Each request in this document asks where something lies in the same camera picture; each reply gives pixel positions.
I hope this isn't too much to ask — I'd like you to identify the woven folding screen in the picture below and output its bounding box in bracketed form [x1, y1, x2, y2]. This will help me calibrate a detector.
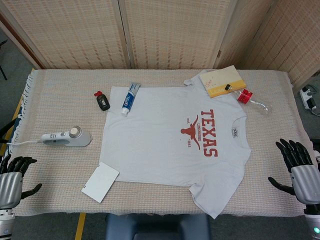
[0, 0, 320, 86]

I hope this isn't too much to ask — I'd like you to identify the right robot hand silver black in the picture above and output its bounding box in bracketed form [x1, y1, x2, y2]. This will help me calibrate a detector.
[267, 138, 320, 206]

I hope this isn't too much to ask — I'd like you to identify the yellow floor tape strip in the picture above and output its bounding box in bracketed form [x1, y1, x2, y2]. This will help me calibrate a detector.
[74, 212, 87, 240]
[0, 67, 35, 156]

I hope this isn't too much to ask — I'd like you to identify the white handheld steam iron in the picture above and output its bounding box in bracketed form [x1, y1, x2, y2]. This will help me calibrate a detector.
[40, 126, 93, 148]

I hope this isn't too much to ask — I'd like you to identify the blue white toothpaste tube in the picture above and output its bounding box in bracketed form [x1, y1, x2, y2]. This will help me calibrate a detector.
[120, 82, 141, 117]

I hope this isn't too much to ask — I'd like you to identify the small black bottle red cap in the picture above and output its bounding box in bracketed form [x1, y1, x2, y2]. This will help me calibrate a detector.
[93, 90, 111, 112]

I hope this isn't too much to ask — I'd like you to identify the thin black and white cable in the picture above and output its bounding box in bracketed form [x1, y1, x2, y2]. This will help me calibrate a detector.
[6, 139, 44, 147]

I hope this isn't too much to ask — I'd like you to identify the yellow white notebook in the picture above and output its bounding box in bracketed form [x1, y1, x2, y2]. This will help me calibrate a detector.
[199, 65, 247, 99]

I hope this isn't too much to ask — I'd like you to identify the beige woven tablecloth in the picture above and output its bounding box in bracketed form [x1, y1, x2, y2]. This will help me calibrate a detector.
[0, 68, 314, 217]

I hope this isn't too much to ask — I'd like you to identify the white power strip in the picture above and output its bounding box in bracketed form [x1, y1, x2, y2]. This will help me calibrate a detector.
[299, 86, 317, 110]

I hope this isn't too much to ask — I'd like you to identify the black stand leg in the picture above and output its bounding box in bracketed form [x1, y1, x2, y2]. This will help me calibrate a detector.
[0, 39, 8, 81]
[0, 119, 17, 145]

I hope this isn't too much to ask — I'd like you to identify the white flat plastic board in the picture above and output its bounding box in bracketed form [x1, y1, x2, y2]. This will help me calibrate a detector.
[80, 161, 120, 204]

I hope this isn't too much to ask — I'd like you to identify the blue padded robot base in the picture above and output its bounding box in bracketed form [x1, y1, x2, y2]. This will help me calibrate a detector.
[104, 213, 212, 240]

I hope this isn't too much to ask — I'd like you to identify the white Texas Longhorns T-shirt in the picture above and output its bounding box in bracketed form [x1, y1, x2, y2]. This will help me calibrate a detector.
[99, 71, 252, 220]

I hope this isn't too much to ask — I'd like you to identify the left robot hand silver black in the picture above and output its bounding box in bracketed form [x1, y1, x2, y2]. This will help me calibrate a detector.
[0, 156, 43, 210]

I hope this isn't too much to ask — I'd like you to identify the clear plastic bottle red label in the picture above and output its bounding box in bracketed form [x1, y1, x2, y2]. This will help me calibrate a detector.
[224, 84, 273, 116]

